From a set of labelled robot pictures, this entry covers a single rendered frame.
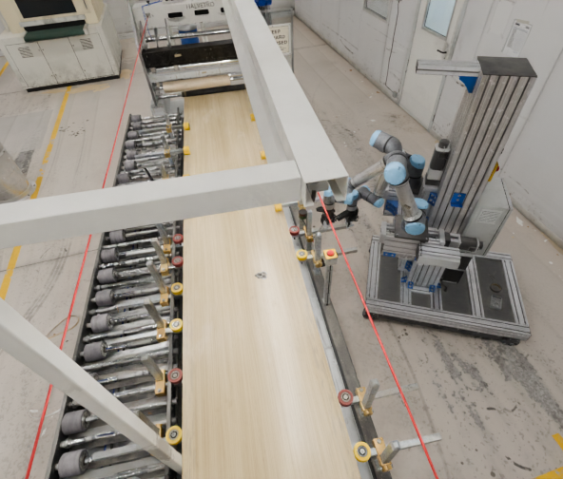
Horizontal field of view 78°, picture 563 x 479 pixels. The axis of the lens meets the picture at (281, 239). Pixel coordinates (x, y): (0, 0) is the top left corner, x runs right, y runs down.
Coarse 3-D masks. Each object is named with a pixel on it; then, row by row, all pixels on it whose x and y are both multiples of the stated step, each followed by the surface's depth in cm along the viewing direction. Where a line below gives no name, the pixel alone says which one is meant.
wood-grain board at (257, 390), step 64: (192, 128) 376; (256, 128) 369; (192, 256) 251; (256, 256) 248; (192, 320) 214; (256, 320) 212; (192, 384) 188; (256, 384) 186; (320, 384) 185; (192, 448) 167; (256, 448) 166; (320, 448) 164
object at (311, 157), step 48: (240, 0) 127; (288, 96) 72; (288, 144) 61; (96, 192) 53; (144, 192) 53; (192, 192) 52; (240, 192) 53; (288, 192) 55; (336, 192) 58; (0, 240) 51; (48, 240) 53; (0, 336) 67; (96, 384) 97; (144, 432) 124
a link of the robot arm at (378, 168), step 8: (392, 152) 203; (400, 152) 199; (384, 160) 208; (368, 168) 218; (376, 168) 213; (384, 168) 211; (360, 176) 222; (368, 176) 218; (376, 176) 218; (352, 184) 227; (360, 184) 226
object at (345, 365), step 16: (304, 224) 296; (304, 240) 283; (320, 272) 260; (320, 288) 250; (320, 304) 242; (336, 320) 232; (336, 336) 224; (336, 352) 218; (352, 368) 210; (352, 384) 203; (368, 416) 191; (368, 432) 186
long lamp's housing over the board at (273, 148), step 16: (224, 0) 166; (240, 32) 127; (240, 48) 120; (240, 64) 116; (256, 80) 98; (256, 96) 93; (256, 112) 91; (272, 128) 79; (272, 144) 76; (272, 160) 75
